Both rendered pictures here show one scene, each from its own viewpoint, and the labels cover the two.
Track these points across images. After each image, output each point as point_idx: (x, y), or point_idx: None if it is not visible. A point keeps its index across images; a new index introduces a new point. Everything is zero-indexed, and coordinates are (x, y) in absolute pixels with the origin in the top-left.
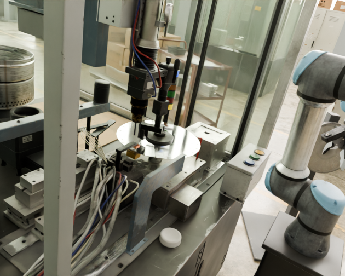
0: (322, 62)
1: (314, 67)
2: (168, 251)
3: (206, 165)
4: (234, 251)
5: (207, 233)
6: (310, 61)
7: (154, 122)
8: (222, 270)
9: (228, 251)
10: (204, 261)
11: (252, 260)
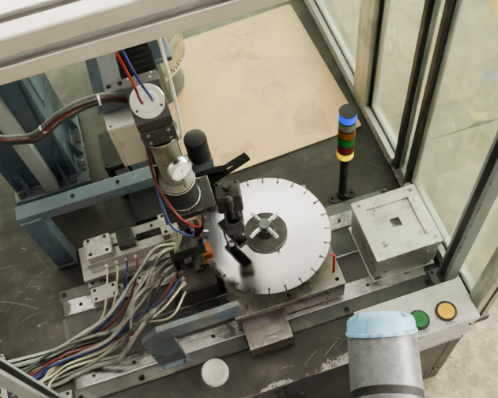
0: (355, 353)
1: (348, 347)
2: (201, 388)
3: (371, 273)
4: (492, 359)
5: (267, 388)
6: (350, 335)
7: (292, 188)
8: (442, 377)
9: (482, 354)
10: (311, 391)
11: None
